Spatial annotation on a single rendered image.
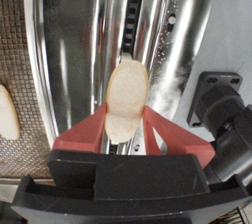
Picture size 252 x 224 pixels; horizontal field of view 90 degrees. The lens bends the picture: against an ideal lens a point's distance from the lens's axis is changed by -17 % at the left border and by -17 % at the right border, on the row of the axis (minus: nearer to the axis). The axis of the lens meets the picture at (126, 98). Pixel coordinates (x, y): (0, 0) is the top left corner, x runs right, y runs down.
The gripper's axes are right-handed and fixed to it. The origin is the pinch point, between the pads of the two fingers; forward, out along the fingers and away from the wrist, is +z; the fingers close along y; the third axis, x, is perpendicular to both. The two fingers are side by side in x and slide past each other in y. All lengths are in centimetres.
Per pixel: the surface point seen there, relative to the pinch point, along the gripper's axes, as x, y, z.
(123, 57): -2.9, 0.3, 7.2
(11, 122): 5.5, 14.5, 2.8
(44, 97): 1.5, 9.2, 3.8
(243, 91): 1.5, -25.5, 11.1
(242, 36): -8.5, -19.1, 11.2
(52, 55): -0.9, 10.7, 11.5
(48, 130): 7.8, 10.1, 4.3
